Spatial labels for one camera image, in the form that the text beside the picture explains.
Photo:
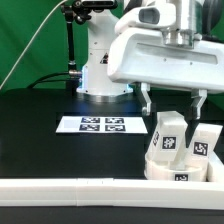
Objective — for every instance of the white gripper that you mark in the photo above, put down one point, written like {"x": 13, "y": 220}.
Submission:
{"x": 139, "y": 55}

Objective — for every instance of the white round stool seat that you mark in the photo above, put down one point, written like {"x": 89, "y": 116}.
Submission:
{"x": 161, "y": 171}

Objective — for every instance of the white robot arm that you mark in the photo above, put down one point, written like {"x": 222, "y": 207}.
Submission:
{"x": 194, "y": 21}

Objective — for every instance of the white marker sheet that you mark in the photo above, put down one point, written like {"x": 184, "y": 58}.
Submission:
{"x": 95, "y": 124}

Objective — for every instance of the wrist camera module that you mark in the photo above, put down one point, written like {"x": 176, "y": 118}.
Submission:
{"x": 149, "y": 17}

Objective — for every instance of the white L-shaped obstacle frame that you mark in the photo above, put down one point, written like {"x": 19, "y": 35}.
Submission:
{"x": 118, "y": 192}

